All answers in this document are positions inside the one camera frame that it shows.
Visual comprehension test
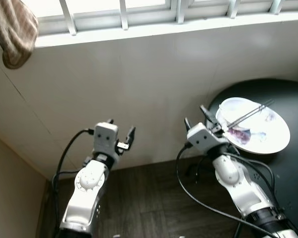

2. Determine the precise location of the white plate purple flower print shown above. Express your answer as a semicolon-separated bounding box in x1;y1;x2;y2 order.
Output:
216;98;291;154

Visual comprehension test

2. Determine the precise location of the purple food scrap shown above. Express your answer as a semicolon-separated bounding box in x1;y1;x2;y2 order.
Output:
228;128;252;145

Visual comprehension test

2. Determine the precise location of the white bowl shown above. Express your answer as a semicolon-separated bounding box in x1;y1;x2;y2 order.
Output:
220;98;270;130

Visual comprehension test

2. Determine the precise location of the dark chopstick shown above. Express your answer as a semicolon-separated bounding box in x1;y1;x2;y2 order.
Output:
226;99;274;125
229;102;275;128

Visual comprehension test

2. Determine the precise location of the white window sill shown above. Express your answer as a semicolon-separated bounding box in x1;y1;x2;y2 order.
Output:
35;12;298;49

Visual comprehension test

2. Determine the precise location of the black round table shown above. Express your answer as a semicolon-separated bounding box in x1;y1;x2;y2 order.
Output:
196;78;298;238

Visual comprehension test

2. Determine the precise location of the brown checked towel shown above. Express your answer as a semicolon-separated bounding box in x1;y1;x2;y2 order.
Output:
0;0;39;69

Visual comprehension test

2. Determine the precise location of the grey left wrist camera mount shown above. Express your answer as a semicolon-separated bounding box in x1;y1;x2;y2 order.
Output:
92;122;119;156

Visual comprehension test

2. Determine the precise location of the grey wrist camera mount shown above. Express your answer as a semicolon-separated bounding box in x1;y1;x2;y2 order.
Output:
92;122;119;156
187;124;224;152

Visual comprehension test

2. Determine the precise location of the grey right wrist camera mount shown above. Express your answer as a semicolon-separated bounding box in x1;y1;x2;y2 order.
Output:
187;124;224;152

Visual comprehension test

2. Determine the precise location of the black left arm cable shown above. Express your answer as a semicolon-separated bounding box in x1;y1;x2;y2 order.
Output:
51;128;96;219

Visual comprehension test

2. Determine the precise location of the white window frame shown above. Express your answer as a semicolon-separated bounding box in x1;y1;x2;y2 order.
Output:
20;0;298;36

